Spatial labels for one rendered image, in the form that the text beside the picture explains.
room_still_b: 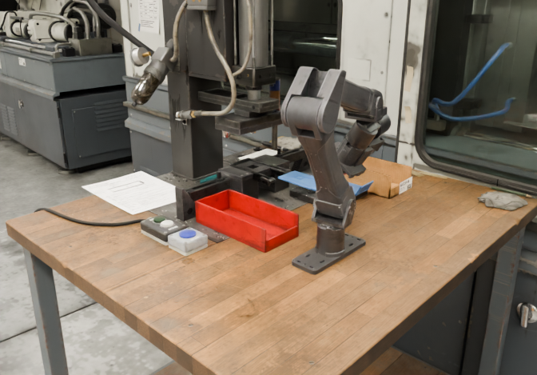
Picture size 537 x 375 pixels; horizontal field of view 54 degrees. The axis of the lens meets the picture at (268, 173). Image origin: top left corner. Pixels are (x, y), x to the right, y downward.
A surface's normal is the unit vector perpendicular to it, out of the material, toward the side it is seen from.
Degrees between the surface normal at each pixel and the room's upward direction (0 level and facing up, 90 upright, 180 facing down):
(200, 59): 90
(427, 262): 0
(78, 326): 0
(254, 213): 90
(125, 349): 0
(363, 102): 89
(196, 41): 90
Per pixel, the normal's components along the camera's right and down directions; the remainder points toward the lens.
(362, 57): -0.73, 0.23
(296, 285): 0.00, -0.94
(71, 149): 0.69, 0.24
